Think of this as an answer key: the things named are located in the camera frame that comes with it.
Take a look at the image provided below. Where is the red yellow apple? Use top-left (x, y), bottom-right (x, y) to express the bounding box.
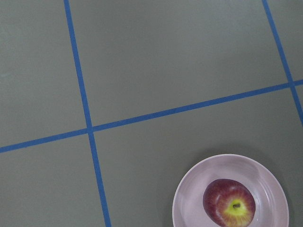
top-left (203, 179), bottom-right (256, 227)

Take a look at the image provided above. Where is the pink plate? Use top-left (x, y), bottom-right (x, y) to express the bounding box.
top-left (172, 154), bottom-right (289, 227)

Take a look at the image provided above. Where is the brown table mat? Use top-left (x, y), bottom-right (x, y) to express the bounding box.
top-left (0, 0), bottom-right (303, 227)

